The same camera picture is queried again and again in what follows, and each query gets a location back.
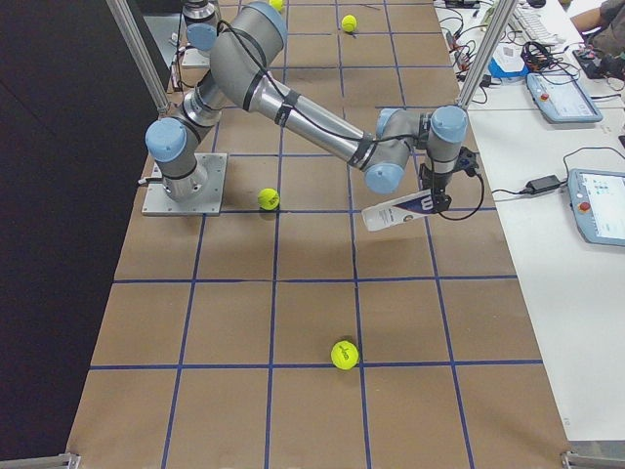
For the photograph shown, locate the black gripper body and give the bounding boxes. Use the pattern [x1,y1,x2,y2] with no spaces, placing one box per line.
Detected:
[419,163,452,205]

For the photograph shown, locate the clear tennis ball can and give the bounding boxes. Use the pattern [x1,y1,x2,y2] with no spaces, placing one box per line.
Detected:
[361,190,434,232]

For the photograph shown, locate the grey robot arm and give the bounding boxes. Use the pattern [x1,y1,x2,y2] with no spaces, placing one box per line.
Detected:
[146,1,477,212]
[182,0,222,57]

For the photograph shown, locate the tennis ball by torn tape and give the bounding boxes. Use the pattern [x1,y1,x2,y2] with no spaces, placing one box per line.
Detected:
[341,15,357,33]

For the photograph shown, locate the tennis ball table centre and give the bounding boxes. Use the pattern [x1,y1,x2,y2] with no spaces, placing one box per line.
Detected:
[330,340,359,370]

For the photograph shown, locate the black power adapter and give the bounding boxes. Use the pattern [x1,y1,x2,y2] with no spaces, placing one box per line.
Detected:
[522,175,563,195]

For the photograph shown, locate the blue white cardboard box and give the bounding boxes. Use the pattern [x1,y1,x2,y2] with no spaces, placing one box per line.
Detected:
[488,43,529,81]

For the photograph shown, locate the far teach pendant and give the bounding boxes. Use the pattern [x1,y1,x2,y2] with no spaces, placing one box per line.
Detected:
[525,73,603,124]

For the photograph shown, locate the teach pendant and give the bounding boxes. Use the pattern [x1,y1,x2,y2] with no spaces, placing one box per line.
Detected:
[525,73,603,124]
[567,168,624,246]

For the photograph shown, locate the near teach pendant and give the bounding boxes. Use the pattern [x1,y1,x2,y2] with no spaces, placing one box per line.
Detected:
[567,168,624,246]

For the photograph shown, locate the aluminium frame post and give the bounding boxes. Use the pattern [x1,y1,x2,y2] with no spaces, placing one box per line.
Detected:
[457,0,518,109]

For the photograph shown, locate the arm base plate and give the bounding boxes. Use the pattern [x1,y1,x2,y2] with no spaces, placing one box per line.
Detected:
[182,48,210,68]
[142,152,229,217]

